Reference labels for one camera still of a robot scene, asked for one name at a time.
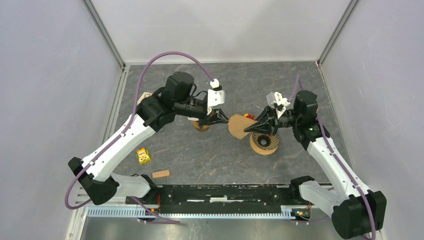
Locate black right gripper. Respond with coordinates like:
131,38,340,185
244,105,301,137

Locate grey ribbed coffee dripper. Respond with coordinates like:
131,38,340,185
249,132,280,153

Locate wooden ring dripper stand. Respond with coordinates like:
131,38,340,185
190,120,210,133

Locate brown paper coffee filter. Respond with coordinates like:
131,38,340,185
228,113,257,139

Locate wooden ring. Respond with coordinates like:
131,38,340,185
249,140,280,157

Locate orange black coffee filter box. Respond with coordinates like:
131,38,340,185
136,92,153,106

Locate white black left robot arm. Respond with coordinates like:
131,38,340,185
68,71,229,205

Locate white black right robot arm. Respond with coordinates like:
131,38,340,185
244,90,387,240

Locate red toy brick car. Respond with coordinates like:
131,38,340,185
243,113,255,120

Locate yellow green toy cube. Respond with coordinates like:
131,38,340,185
136,147,151,165

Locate small wooden rectangular block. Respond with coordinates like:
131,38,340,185
152,169,171,179

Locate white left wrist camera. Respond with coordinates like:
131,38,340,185
207,78,226,115

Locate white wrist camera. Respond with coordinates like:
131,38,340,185
207,78,226,115
266,91,290,119

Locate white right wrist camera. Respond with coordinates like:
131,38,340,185
266,91,290,119

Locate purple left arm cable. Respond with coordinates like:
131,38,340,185
64,51,216,225

